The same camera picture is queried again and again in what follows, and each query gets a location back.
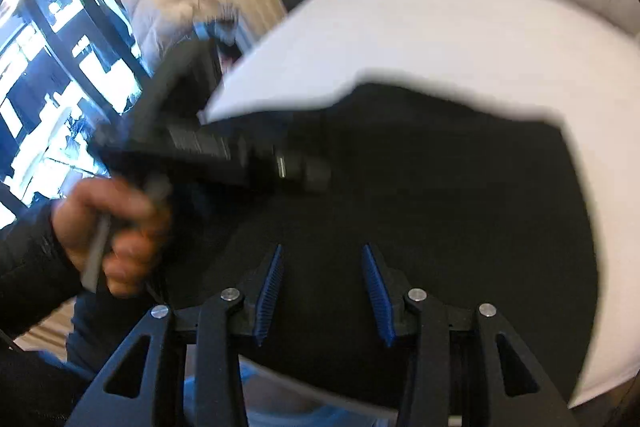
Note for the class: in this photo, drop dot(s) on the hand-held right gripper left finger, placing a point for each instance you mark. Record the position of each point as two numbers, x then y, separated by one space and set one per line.
270 292

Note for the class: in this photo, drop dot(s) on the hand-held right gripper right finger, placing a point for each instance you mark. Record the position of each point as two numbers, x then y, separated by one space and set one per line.
377 297

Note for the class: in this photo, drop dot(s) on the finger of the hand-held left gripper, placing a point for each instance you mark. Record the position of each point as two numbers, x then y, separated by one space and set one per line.
305 169

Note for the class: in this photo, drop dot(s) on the black pants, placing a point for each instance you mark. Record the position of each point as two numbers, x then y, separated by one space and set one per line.
425 207

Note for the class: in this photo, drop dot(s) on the person's left forearm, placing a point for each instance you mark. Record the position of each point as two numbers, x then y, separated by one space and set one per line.
25 267

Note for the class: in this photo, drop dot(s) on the person's left hand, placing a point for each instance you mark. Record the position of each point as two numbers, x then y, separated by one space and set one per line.
90 217

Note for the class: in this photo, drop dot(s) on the beige puffer jacket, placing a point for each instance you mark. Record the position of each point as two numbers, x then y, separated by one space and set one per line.
170 2

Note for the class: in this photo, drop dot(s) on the bed with grey headboard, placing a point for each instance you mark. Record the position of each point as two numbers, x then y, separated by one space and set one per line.
425 22

